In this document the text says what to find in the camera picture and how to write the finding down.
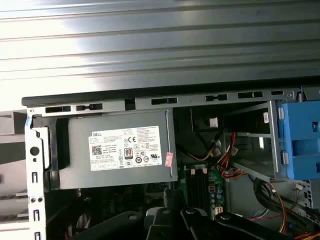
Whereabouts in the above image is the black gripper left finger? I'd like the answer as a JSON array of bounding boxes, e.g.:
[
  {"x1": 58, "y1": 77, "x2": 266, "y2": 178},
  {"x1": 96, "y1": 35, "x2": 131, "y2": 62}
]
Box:
[{"x1": 71, "y1": 188, "x2": 180, "y2": 240}]

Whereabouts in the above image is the grey power supply unit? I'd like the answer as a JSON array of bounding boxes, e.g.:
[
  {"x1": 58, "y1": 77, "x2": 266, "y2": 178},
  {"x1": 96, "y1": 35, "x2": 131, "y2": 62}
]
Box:
[{"x1": 56, "y1": 109, "x2": 179, "y2": 191}]

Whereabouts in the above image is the blue plastic drive carrier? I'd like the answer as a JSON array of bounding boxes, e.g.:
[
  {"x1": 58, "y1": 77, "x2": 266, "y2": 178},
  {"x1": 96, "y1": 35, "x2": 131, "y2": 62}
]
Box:
[{"x1": 277, "y1": 99, "x2": 320, "y2": 181}]

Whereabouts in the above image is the coloured power wire bundle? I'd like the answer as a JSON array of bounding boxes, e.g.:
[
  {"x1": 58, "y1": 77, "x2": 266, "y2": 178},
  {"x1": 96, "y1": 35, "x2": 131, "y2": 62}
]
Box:
[{"x1": 184, "y1": 117, "x2": 320, "y2": 240}]

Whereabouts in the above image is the grey metal drive cage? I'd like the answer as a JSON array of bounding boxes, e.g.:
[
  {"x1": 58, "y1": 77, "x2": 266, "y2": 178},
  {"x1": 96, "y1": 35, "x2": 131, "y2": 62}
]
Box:
[{"x1": 223, "y1": 99, "x2": 281, "y2": 181}]

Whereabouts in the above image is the black open PC case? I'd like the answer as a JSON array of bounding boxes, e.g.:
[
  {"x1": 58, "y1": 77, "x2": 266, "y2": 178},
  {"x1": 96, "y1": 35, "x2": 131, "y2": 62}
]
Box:
[{"x1": 21, "y1": 82, "x2": 320, "y2": 240}]

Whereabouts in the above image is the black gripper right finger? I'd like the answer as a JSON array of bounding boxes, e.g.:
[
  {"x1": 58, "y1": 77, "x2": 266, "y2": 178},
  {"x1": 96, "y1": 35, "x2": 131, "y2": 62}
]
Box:
[{"x1": 174, "y1": 188, "x2": 295, "y2": 240}]

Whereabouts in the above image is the green motherboard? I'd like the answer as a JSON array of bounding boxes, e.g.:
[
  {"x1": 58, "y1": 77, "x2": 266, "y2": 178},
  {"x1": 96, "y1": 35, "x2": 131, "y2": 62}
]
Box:
[{"x1": 174, "y1": 163, "x2": 227, "y2": 223}]

